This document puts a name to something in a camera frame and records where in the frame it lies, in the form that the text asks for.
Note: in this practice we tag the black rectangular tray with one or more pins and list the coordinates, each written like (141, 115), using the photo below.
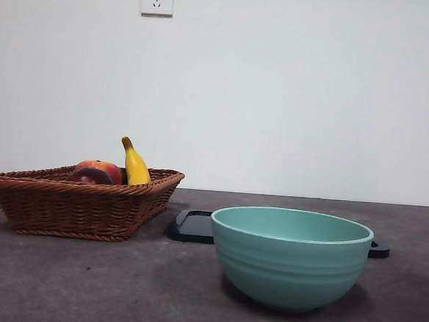
(191, 229)

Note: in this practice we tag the red orange peach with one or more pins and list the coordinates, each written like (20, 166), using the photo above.
(107, 168)

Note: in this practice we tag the yellow banana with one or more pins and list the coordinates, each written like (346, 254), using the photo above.
(136, 166)

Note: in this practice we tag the dark purple plum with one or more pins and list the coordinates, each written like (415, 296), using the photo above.
(88, 176)

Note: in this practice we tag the teal ceramic bowl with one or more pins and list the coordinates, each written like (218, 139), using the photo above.
(288, 269)

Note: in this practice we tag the brown wicker basket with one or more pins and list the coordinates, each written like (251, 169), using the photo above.
(75, 210)

